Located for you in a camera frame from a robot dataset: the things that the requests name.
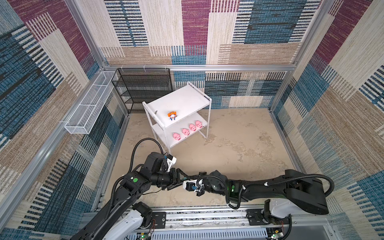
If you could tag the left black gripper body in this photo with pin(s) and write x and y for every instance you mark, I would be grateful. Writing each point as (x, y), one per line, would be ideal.
(172, 181)

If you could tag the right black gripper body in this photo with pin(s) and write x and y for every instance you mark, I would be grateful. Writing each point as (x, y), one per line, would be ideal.
(206, 186)

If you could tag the pink rubber pig toy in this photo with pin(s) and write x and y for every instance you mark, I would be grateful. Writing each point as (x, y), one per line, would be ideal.
(199, 124)
(192, 127)
(177, 136)
(186, 132)

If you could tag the orange crab Doraemon figure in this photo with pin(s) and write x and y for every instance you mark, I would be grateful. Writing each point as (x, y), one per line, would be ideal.
(172, 115)

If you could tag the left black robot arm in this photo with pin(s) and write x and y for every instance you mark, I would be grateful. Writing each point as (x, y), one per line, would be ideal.
(123, 214)

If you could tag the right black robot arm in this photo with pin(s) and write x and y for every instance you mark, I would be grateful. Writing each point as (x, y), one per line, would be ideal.
(284, 194)

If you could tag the white two-tier metal shelf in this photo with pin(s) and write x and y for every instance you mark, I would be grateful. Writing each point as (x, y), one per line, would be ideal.
(191, 105)

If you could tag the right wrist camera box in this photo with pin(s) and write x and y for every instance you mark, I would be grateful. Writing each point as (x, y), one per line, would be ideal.
(190, 186)

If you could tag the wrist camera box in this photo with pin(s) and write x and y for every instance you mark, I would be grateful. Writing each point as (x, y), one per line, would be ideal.
(190, 186)
(171, 160)

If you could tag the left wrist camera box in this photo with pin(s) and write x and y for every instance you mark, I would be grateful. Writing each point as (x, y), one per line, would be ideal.
(171, 160)

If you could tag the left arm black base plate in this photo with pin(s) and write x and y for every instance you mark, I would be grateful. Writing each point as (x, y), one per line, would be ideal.
(154, 220)

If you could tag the aluminium front rail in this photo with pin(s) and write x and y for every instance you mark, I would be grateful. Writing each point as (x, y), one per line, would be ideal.
(220, 223)

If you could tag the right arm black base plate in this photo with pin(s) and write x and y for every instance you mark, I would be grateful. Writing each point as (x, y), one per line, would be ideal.
(257, 217)

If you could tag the black mesh wire shelf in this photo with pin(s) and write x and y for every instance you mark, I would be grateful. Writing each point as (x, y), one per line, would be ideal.
(136, 85)

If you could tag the white wire mesh basket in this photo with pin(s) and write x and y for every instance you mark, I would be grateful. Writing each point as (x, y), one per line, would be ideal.
(87, 112)

